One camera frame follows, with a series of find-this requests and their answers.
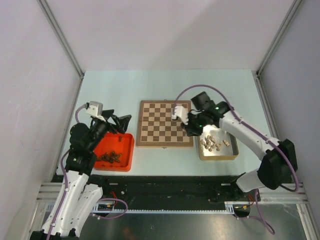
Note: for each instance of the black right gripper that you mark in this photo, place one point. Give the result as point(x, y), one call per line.
point(190, 130)

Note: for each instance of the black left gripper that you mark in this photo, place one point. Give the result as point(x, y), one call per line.
point(121, 122)

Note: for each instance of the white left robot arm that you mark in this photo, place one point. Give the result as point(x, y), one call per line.
point(80, 189)

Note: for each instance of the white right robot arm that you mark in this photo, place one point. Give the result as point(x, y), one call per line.
point(278, 158)

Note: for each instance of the pile of light chess pieces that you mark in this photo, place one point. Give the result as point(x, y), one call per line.
point(210, 143)

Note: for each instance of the pile of dark chess pieces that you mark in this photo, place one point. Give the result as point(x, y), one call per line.
point(111, 159)

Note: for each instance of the wooden chess board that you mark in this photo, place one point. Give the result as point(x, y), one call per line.
point(155, 127)

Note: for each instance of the gold metal tin tray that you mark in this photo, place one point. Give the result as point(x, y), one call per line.
point(226, 153)

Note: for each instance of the orange plastic tray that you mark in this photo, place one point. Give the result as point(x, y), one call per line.
point(110, 143)

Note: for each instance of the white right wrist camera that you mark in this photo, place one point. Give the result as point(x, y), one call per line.
point(180, 113)

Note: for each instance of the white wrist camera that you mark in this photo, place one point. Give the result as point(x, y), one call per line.
point(95, 109)
point(180, 113)

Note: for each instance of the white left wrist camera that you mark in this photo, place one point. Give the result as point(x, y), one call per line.
point(95, 109)

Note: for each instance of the grey slotted cable duct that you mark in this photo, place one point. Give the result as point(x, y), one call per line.
point(228, 208)

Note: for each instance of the left aluminium frame post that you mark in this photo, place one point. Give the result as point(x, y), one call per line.
point(57, 30)

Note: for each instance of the aluminium frame post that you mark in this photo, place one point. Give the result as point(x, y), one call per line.
point(284, 27)
point(57, 30)

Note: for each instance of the right aluminium frame post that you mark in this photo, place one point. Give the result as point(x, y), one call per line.
point(284, 27)

